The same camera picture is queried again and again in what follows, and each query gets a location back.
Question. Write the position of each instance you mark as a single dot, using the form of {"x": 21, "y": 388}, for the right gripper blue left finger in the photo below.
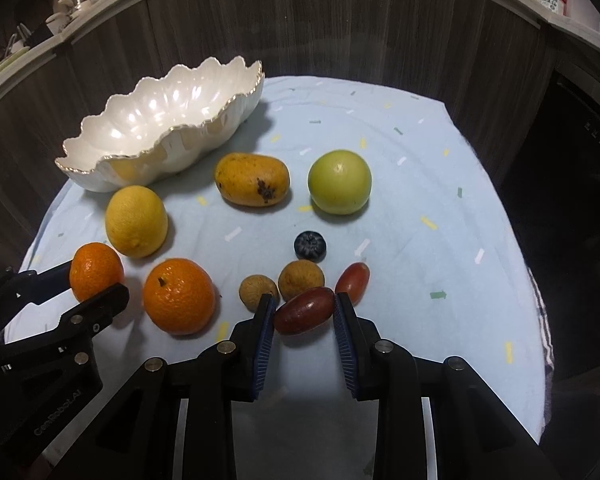
{"x": 253, "y": 339}

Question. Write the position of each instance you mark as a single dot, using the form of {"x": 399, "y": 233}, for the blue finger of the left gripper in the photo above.
{"x": 95, "y": 314}
{"x": 31, "y": 287}

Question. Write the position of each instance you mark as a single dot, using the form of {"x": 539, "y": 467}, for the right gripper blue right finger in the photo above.
{"x": 356, "y": 339}

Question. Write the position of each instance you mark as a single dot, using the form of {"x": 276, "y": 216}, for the brown longan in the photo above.
{"x": 299, "y": 276}
{"x": 253, "y": 287}

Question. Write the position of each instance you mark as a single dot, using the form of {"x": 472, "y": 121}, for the large red grape tomato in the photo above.
{"x": 305, "y": 311}

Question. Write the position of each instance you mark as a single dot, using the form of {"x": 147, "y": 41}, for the small orange tangerine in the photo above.
{"x": 94, "y": 268}

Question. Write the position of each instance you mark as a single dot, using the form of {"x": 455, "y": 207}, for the dark blueberry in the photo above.
{"x": 310, "y": 245}

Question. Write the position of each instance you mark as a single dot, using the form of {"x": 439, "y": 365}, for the small red grape tomato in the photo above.
{"x": 353, "y": 281}

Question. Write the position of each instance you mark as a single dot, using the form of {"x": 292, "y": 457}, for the large orange tangerine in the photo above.
{"x": 179, "y": 297}

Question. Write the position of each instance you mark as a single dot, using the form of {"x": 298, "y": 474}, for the yellow lemon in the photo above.
{"x": 136, "y": 222}

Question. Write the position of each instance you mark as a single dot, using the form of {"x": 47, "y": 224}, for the yellow orange mango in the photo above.
{"x": 252, "y": 180}

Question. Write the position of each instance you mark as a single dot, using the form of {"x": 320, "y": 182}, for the green apple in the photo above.
{"x": 340, "y": 182}

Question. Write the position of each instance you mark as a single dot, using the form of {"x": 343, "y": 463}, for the light blue patterned cloth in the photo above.
{"x": 446, "y": 273}

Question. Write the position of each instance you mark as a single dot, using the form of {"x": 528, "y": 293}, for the white scalloped ceramic bowl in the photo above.
{"x": 163, "y": 126}

